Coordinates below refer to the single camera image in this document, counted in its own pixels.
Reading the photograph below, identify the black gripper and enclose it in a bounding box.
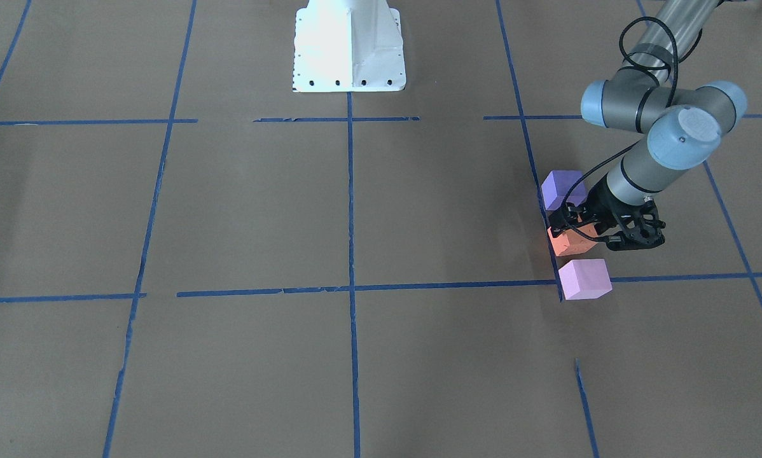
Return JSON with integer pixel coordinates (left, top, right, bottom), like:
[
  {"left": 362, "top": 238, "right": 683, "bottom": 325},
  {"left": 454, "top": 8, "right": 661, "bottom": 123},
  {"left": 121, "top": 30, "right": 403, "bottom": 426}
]
[{"left": 556, "top": 175, "right": 629, "bottom": 241}]

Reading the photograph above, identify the orange foam cube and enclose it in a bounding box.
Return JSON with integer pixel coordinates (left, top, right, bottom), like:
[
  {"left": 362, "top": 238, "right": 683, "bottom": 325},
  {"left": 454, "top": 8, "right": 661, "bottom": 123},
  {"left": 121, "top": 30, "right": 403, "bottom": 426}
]
[{"left": 547, "top": 228, "right": 598, "bottom": 257}]

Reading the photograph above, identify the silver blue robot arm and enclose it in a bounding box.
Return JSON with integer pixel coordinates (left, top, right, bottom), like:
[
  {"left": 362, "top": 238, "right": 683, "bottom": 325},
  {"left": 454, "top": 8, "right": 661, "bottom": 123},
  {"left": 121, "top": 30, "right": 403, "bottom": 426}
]
[{"left": 548, "top": 1, "right": 749, "bottom": 251}]

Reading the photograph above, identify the dark purple foam cube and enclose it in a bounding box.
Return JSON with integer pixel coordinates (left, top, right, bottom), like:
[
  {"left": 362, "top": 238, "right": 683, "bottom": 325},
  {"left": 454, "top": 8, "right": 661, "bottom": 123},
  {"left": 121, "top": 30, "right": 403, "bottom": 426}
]
[{"left": 541, "top": 169, "right": 588, "bottom": 212}]

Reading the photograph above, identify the light pink foam cube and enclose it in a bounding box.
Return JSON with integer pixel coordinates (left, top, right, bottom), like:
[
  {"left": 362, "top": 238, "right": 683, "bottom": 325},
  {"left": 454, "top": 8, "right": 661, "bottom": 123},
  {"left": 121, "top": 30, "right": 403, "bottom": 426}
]
[{"left": 558, "top": 258, "right": 613, "bottom": 300}]

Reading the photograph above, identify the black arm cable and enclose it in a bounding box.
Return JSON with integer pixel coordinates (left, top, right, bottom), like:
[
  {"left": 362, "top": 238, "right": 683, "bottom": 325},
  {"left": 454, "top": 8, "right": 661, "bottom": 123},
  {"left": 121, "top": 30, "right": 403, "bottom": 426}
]
[{"left": 550, "top": 16, "right": 703, "bottom": 239}]

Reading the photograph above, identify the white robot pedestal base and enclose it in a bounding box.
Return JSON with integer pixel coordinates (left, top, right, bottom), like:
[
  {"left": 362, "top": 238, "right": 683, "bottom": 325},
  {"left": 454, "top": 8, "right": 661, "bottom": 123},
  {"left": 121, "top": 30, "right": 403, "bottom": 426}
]
[{"left": 292, "top": 1, "right": 407, "bottom": 93}]

